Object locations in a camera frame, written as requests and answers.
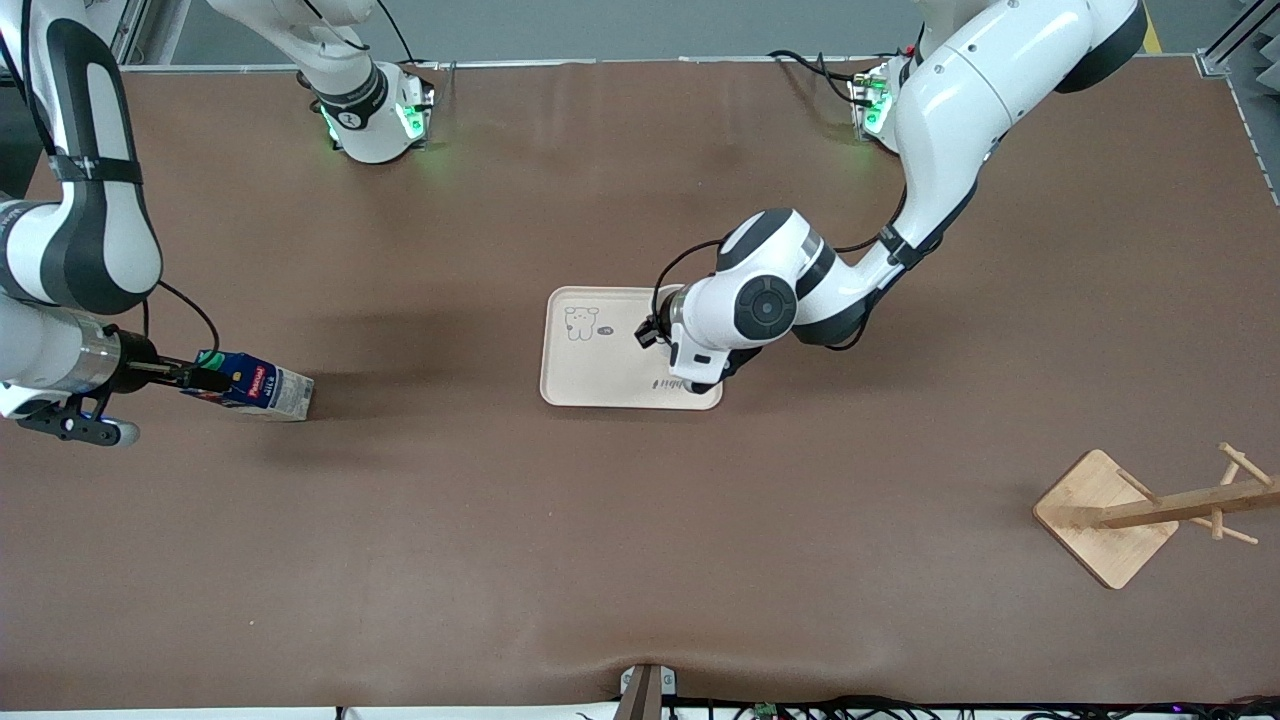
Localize blue milk carton green cap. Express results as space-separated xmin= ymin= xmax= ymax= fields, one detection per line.
xmin=182 ymin=349 xmax=315 ymax=423

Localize white rabbit print tray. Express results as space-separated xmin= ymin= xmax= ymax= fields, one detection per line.
xmin=539 ymin=287 xmax=724 ymax=411

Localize wooden cup stand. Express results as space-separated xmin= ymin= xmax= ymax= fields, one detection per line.
xmin=1032 ymin=442 xmax=1280 ymax=591

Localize metal table edge bracket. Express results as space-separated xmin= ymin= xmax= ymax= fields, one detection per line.
xmin=618 ymin=663 xmax=678 ymax=720

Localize black left arm base cable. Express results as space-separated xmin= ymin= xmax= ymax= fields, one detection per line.
xmin=768 ymin=48 xmax=866 ymax=106

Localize black arm base cable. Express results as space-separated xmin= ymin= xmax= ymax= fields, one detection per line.
xmin=375 ymin=0 xmax=418 ymax=67
xmin=768 ymin=48 xmax=866 ymax=106

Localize aluminium frame profile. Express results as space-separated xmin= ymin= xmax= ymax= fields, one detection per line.
xmin=110 ymin=0 xmax=191 ymax=67
xmin=1195 ymin=0 xmax=1280 ymax=206

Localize black right arm base cable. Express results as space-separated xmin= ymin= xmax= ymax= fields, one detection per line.
xmin=375 ymin=0 xmax=418 ymax=67

